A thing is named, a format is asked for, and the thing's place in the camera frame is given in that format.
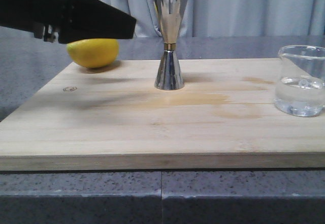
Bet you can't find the yellow lemon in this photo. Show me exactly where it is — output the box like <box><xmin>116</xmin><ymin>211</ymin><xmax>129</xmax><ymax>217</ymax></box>
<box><xmin>66</xmin><ymin>38</ymin><xmax>119</xmax><ymax>69</ymax></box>

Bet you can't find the wooden cutting board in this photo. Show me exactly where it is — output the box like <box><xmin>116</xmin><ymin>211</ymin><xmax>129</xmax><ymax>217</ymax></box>
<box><xmin>1</xmin><ymin>58</ymin><xmax>324</xmax><ymax>171</ymax></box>

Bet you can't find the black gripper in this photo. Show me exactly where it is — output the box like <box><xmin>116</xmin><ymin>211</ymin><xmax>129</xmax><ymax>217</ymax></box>
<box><xmin>1</xmin><ymin>0</ymin><xmax>136</xmax><ymax>44</ymax></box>

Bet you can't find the steel cocktail jigger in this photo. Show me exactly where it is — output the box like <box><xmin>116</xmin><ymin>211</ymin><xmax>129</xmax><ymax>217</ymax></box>
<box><xmin>154</xmin><ymin>0</ymin><xmax>188</xmax><ymax>90</ymax></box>

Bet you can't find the clear glass beaker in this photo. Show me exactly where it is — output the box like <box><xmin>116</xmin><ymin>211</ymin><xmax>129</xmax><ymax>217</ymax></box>
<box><xmin>274</xmin><ymin>45</ymin><xmax>324</xmax><ymax>117</ymax></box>

